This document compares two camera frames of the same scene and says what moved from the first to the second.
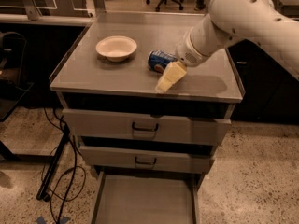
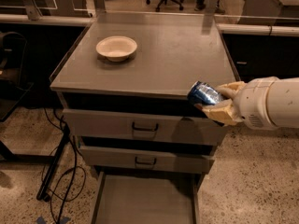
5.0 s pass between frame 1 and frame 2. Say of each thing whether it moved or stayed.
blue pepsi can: moved
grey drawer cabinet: stayed
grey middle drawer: stayed
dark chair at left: stayed
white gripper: moved
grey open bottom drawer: stayed
